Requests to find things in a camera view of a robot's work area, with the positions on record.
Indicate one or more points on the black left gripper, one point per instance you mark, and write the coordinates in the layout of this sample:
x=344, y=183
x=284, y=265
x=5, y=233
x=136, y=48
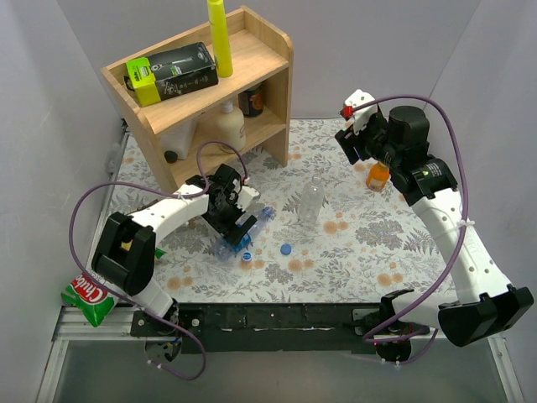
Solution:
x=229, y=222

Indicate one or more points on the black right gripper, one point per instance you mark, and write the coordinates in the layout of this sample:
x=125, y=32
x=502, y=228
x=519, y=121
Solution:
x=350, y=143

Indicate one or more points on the blue label water bottle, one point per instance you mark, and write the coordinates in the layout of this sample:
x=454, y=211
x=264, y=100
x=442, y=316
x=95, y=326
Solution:
x=223, y=250

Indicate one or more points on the orange juice bottle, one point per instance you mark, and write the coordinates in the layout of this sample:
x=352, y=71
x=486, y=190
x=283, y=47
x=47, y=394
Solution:
x=378, y=176

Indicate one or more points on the small blue bottle cap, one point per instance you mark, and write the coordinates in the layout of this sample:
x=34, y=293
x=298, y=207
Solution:
x=285, y=249

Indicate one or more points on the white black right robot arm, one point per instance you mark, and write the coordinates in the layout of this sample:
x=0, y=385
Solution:
x=487, y=301

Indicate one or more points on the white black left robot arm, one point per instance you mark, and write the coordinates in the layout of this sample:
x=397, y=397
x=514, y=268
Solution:
x=146, y=229

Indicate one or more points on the blue white bottle cap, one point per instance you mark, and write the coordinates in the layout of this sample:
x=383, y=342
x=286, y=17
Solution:
x=247, y=257

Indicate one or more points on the cream lotion pump bottle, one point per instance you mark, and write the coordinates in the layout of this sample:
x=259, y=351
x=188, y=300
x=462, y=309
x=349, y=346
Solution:
x=231, y=127

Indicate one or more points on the yellow tall bottle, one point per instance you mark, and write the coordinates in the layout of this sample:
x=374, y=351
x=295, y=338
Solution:
x=220, y=38

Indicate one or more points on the clear plastic cup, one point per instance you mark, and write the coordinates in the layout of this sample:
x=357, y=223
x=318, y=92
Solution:
x=311, y=201

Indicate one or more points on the brown chocolate bar wrapper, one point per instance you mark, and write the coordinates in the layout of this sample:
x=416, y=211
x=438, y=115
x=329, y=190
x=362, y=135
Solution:
x=139, y=209

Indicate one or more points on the floral patterned table mat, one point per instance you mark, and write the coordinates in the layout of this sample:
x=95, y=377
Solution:
x=363, y=245

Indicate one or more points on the white jug black cap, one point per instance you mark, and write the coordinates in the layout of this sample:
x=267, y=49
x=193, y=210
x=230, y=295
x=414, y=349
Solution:
x=176, y=142

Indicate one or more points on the dark jar on shelf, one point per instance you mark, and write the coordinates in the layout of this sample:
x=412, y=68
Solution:
x=250, y=101

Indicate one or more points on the wooden shelf unit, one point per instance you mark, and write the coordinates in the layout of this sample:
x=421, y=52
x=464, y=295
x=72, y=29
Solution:
x=262, y=54

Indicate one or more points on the chips snack bag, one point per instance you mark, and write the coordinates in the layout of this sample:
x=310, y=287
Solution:
x=96, y=295

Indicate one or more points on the black green product box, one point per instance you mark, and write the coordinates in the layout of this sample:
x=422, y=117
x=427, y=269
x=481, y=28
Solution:
x=172, y=73

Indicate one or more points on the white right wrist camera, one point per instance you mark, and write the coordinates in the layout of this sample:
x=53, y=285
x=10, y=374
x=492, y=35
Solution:
x=357, y=110

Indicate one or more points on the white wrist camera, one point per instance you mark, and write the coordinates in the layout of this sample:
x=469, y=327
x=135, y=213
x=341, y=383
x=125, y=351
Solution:
x=246, y=196
x=357, y=110

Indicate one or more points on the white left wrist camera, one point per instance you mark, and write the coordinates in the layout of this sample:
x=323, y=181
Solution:
x=246, y=196

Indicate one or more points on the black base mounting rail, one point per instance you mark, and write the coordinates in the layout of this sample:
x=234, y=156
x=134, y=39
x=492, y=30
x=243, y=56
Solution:
x=273, y=327

